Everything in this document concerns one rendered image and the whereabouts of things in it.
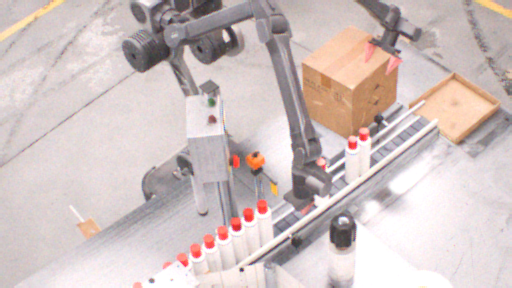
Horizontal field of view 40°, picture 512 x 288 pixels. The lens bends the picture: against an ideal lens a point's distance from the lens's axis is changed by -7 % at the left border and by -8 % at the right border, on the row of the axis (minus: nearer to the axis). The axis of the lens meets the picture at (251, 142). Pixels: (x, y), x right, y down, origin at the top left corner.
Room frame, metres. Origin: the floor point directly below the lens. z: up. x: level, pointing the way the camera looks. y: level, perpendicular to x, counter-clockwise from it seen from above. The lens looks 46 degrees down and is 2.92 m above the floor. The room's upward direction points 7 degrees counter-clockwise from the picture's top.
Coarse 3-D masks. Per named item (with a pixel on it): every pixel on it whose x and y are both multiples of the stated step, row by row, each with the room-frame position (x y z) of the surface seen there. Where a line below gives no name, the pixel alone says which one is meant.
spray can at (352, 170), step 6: (354, 138) 1.77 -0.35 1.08; (348, 144) 1.76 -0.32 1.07; (354, 144) 1.75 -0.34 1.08; (348, 150) 1.75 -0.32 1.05; (354, 150) 1.75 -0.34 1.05; (348, 156) 1.74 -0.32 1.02; (354, 156) 1.74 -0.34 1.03; (348, 162) 1.74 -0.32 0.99; (354, 162) 1.74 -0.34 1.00; (348, 168) 1.74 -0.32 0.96; (354, 168) 1.74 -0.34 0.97; (348, 174) 1.74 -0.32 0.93; (354, 174) 1.74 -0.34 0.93; (348, 180) 1.74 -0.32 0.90
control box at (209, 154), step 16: (192, 96) 1.63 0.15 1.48; (192, 112) 1.56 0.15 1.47; (208, 112) 1.55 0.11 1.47; (192, 128) 1.50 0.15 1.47; (208, 128) 1.49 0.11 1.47; (192, 144) 1.46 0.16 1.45; (208, 144) 1.46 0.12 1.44; (224, 144) 1.47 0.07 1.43; (192, 160) 1.46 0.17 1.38; (208, 160) 1.46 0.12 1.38; (224, 160) 1.46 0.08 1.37; (208, 176) 1.46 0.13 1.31; (224, 176) 1.46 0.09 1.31
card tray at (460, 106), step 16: (448, 80) 2.27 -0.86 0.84; (464, 80) 2.24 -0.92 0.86; (432, 96) 2.19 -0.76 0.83; (448, 96) 2.18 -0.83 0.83; (464, 96) 2.17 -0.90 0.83; (480, 96) 2.16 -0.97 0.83; (416, 112) 2.11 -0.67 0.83; (432, 112) 2.10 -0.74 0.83; (448, 112) 2.09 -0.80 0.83; (464, 112) 2.08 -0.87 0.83; (480, 112) 2.07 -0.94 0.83; (448, 128) 2.00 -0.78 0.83; (464, 128) 1.99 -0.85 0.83
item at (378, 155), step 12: (420, 120) 2.02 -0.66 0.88; (408, 132) 1.96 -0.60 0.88; (384, 144) 1.91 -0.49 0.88; (396, 144) 1.91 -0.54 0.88; (372, 156) 1.86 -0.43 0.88; (384, 156) 1.85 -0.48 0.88; (396, 156) 1.85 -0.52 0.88; (336, 180) 1.77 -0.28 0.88; (336, 192) 1.71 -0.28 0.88; (348, 192) 1.71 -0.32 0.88; (288, 216) 1.63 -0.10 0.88; (300, 216) 1.63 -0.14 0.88; (276, 228) 1.59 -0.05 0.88; (300, 228) 1.57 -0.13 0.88; (252, 264) 1.45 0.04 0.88
